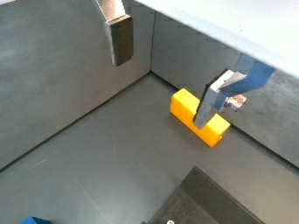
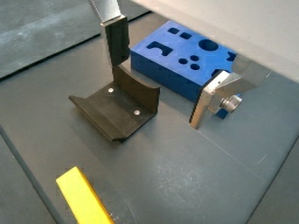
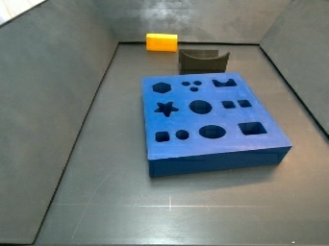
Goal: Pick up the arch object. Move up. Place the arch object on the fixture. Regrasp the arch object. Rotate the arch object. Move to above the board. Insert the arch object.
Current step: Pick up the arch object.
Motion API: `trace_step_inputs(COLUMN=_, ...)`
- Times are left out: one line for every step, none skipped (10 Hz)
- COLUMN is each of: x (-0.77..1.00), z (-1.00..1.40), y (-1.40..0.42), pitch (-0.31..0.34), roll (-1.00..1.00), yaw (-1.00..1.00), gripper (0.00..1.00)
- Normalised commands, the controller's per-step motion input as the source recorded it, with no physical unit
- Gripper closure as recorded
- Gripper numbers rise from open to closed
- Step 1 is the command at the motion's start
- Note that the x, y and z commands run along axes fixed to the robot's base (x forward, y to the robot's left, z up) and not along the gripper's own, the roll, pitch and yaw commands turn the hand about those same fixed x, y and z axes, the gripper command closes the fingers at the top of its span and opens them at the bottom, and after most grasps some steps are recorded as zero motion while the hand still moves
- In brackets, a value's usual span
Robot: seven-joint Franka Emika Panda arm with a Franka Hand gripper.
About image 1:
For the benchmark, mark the blue foam shape board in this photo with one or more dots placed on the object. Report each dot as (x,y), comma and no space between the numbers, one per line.
(35,220)

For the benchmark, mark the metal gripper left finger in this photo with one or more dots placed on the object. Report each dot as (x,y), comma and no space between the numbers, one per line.
(119,29)

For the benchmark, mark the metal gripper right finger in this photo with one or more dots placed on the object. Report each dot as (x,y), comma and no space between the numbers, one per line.
(223,92)

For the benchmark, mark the yellow arch block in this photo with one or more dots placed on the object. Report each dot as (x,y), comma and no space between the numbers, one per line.
(183,108)

